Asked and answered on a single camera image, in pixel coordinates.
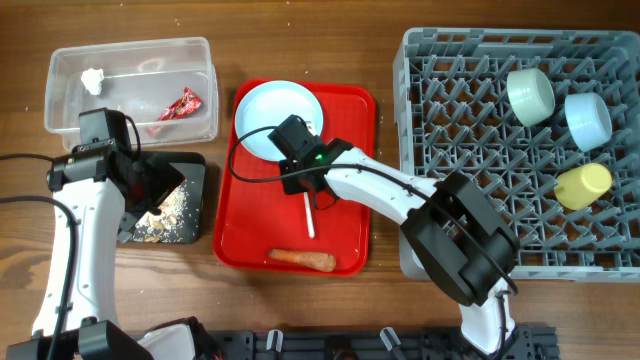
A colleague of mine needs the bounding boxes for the rice and peanut leftovers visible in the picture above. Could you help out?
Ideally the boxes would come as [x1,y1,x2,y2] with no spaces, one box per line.
[132,185,197,244]

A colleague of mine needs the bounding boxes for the white plastic spoon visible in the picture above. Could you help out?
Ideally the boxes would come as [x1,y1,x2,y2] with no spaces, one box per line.
[303,192,316,239]

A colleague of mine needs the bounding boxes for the light blue plate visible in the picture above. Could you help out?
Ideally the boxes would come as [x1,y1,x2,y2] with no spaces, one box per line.
[234,80,324,162]

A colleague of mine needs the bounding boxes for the orange carrot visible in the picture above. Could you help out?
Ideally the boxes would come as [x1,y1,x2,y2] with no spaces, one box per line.
[269,249,337,273]

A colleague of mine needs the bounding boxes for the red snack wrapper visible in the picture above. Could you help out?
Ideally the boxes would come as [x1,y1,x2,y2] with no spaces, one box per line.
[145,87,203,137]

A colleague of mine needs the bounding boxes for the white tissue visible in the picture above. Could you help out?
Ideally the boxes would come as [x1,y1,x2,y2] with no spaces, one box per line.
[81,68,104,96]

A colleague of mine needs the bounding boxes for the mint green bowl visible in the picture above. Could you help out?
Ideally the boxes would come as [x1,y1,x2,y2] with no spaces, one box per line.
[506,68,555,127]

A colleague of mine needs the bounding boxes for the yellow plastic cup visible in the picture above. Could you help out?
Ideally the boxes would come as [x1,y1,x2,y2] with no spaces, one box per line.
[554,163,613,210]

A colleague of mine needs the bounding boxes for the light blue bowl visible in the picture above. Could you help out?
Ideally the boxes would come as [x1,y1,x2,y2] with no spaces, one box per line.
[564,93,612,152]

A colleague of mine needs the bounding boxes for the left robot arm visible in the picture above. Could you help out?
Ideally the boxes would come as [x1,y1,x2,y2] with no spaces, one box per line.
[7,108,197,359]

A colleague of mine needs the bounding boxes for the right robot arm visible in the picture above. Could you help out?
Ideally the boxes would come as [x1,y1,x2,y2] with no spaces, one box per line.
[268,115,520,359]

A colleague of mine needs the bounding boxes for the grey dishwasher rack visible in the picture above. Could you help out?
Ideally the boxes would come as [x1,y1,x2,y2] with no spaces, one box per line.
[393,28,639,283]

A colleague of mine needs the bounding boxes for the black plastic tray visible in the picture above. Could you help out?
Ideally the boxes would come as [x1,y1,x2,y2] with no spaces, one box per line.
[117,151,207,244]

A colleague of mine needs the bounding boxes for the red serving tray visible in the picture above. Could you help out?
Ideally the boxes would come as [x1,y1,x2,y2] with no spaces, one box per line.
[213,82,376,277]

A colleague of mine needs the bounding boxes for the clear plastic bin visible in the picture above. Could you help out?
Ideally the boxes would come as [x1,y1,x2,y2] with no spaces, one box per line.
[44,37,219,150]

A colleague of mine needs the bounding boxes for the left black cable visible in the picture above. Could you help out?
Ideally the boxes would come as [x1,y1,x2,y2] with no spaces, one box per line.
[0,114,142,360]

